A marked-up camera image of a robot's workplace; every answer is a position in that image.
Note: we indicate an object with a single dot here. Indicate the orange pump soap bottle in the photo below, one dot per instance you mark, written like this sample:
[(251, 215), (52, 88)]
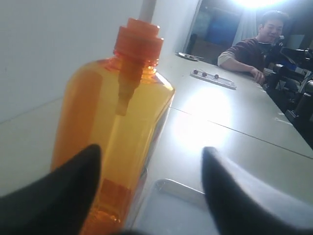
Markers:
[(121, 104)]

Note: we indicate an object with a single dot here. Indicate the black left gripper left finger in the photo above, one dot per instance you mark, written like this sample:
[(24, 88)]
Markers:
[(56, 204)]

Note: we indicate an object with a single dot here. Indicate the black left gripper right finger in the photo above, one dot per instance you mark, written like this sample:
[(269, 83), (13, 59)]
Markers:
[(241, 204)]

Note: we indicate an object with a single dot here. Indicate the man in maroon sweater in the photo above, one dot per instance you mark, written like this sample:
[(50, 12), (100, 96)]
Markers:
[(246, 56)]

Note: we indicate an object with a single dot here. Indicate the white plastic tray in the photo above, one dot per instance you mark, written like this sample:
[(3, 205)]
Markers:
[(171, 208)]

